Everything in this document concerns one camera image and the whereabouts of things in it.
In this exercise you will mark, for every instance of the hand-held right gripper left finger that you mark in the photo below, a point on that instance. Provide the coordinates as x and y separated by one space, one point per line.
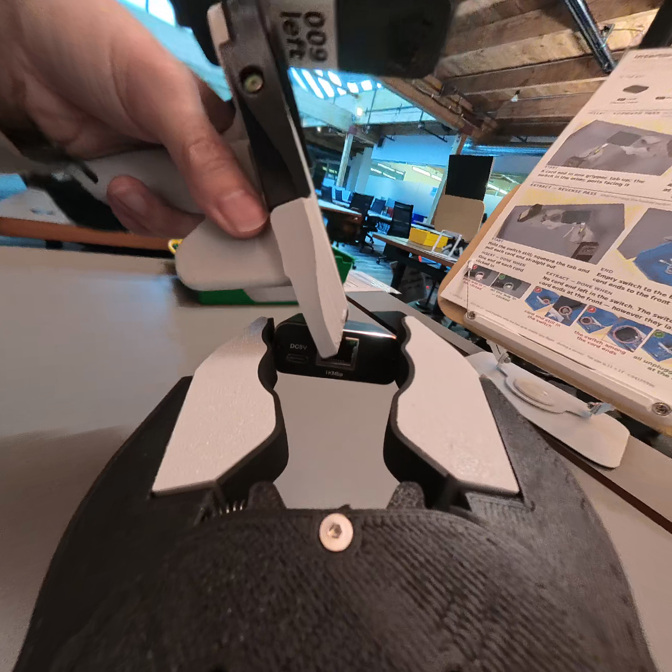
215 420

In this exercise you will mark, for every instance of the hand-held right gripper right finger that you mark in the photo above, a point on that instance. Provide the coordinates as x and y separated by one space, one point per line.
457 420

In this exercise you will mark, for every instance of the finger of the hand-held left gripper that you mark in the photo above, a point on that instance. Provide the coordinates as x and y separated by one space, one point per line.
315 273

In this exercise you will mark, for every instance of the green plastic bin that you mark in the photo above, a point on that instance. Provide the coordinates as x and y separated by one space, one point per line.
341 268

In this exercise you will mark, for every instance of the black ethernet splitter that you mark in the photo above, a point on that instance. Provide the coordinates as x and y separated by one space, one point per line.
368 352

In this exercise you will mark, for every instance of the person's left hand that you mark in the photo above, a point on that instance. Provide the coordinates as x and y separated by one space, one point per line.
105 74

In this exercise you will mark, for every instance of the printed paper sheet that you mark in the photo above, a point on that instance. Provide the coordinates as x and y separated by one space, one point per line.
370 281

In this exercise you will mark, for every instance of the white stand base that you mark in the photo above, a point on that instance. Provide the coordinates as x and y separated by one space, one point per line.
567 420

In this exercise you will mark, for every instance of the cardboard panel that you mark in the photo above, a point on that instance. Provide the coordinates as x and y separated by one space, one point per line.
458 215

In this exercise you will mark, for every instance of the instruction sheet board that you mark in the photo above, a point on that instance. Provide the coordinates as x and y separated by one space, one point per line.
588 242

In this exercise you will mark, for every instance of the brown wooden rail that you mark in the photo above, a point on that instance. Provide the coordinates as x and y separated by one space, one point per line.
84 233

